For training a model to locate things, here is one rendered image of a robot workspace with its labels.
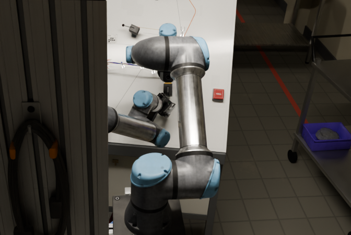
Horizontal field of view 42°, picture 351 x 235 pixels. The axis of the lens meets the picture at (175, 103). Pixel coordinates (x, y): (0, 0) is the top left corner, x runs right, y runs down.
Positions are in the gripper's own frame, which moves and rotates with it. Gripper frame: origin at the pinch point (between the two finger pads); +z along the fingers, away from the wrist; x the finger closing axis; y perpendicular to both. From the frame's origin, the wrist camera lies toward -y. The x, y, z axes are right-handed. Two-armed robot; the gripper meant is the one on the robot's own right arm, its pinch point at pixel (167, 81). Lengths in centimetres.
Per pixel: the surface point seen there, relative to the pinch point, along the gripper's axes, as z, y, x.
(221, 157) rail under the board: 22.1, -29.4, -26.4
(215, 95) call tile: 5.9, -4.1, -23.5
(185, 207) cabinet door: 60, -41, -10
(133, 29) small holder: -10.7, 23.4, 16.9
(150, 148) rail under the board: 19.5, -26.3, 8.0
